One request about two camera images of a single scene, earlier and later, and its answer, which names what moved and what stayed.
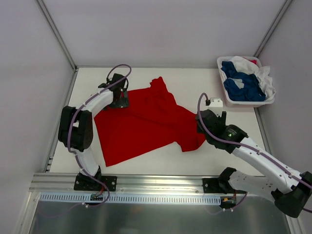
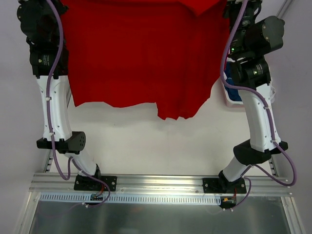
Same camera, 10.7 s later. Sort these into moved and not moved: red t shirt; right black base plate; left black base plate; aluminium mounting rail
Moved: red t shirt
Not moved: aluminium mounting rail; left black base plate; right black base plate
